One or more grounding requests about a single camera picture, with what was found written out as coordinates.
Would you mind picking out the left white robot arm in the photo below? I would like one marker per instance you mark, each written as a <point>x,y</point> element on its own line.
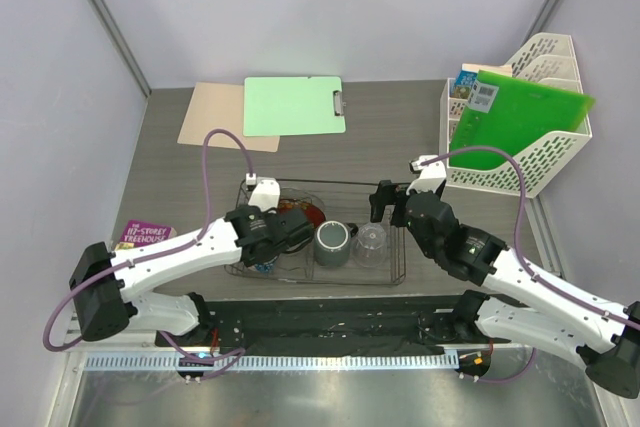
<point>117,290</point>

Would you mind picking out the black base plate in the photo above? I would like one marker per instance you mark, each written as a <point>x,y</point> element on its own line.
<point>357,327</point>

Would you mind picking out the purple treehouse book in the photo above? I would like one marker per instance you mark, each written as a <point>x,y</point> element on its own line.
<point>137,234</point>

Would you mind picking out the white file organizer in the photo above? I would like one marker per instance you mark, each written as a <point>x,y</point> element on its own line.
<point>546,58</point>

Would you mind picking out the grey ceramic mug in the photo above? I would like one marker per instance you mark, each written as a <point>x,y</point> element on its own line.
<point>332,243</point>

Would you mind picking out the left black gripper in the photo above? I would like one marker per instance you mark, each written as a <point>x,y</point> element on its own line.
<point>269,214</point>

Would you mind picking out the blue booklet in organizer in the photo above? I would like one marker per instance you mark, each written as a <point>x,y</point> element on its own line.
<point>463,83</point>

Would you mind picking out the red floral plate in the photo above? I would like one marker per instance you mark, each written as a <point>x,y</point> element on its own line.
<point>313,213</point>

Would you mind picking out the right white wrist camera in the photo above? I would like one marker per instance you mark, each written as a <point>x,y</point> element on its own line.
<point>430,174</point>

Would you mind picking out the white slotted cable duct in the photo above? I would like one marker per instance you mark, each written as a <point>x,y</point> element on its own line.
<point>166,361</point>

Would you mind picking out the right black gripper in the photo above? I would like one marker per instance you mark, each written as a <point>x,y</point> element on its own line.
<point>387,194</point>

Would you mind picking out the blue patterned bowl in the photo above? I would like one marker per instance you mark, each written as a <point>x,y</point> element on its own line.
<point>266,267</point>

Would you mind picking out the clear glass tumbler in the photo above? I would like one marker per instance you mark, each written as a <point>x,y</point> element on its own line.
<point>370,245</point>

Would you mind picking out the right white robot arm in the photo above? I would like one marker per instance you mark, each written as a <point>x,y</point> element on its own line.
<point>523,303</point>

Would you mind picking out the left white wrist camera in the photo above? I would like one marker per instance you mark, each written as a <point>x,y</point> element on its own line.
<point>264,192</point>

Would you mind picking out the green plastic folder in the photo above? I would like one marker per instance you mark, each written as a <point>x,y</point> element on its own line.
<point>511,114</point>

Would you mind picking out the beige folder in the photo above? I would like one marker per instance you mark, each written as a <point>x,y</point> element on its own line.
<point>220,106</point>

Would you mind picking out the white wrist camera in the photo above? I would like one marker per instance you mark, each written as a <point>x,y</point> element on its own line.
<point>430,174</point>
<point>264,192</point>

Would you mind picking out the black wire dish rack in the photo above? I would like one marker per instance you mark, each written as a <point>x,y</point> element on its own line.
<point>347,202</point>

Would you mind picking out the green clipboard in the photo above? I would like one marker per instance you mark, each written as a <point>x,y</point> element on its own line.
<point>293,106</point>

